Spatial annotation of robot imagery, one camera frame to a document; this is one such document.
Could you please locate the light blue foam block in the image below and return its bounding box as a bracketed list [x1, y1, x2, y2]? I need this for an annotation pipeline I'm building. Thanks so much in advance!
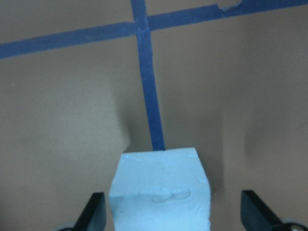
[109, 147, 211, 231]

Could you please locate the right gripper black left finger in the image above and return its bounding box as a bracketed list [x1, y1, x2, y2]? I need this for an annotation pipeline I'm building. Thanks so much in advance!
[73, 192, 106, 231]

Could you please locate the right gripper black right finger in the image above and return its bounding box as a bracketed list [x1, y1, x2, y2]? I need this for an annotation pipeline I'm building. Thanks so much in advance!
[241, 190, 288, 231]

